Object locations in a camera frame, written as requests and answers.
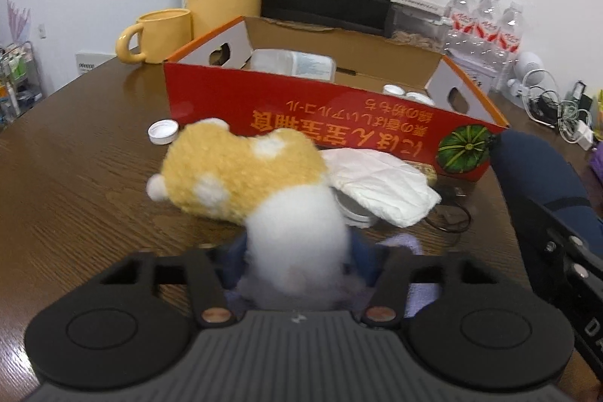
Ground purple cloth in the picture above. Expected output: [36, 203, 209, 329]
[223, 232, 427, 320]

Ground yellow mug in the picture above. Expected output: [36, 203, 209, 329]
[115, 9, 194, 64]

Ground metal storage rack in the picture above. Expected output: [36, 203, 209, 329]
[0, 40, 43, 127]

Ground white charger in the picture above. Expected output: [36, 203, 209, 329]
[575, 122, 595, 151]

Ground yellow and white plush toy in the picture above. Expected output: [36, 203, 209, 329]
[146, 118, 368, 313]

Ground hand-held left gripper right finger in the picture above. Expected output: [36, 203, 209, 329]
[351, 237, 500, 330]

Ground black cable bundle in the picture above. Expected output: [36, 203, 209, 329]
[530, 89, 561, 115]

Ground red cardboard box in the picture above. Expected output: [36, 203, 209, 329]
[162, 16, 510, 186]

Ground translucent plastic container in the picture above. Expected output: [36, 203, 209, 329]
[249, 49, 337, 81]

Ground tangle of thin cables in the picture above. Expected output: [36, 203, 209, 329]
[556, 101, 592, 144]

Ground purple packet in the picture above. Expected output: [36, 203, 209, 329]
[589, 141, 603, 179]

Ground black upright device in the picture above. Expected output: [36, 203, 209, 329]
[568, 81, 592, 111]

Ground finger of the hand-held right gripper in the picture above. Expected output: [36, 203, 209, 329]
[511, 194, 603, 305]

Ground tangle of chargers and cables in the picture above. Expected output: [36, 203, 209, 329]
[518, 69, 561, 125]

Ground small white desk fan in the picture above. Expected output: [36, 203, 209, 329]
[506, 52, 545, 101]

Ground black usb cable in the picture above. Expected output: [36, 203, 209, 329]
[424, 185, 473, 234]

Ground purple wall decoration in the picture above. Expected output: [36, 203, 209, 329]
[6, 0, 31, 42]

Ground white bottle cap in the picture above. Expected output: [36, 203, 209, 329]
[147, 119, 181, 145]

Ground dark navy sock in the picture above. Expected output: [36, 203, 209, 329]
[490, 130, 593, 219]

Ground clear container of seeds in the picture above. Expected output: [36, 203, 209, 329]
[389, 4, 446, 54]

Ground white carton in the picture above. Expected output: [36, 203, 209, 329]
[75, 50, 114, 76]

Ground white cloth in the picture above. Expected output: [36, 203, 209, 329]
[323, 148, 442, 228]

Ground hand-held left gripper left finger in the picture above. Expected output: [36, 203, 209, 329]
[96, 242, 248, 330]

